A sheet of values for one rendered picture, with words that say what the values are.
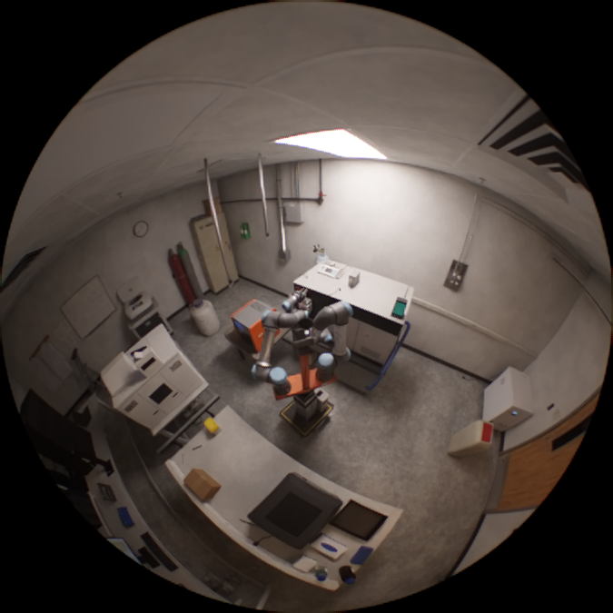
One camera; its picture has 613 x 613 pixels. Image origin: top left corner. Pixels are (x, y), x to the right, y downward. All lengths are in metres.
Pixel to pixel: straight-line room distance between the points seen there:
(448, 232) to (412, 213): 0.49
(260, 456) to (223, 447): 0.33
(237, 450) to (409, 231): 2.92
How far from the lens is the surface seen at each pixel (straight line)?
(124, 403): 1.87
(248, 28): 0.42
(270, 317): 1.32
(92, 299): 4.57
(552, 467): 3.24
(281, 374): 1.30
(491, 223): 2.55
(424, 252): 2.51
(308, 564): 1.74
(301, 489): 1.29
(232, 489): 1.72
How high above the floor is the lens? 2.48
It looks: 40 degrees down
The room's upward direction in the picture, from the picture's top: 2 degrees counter-clockwise
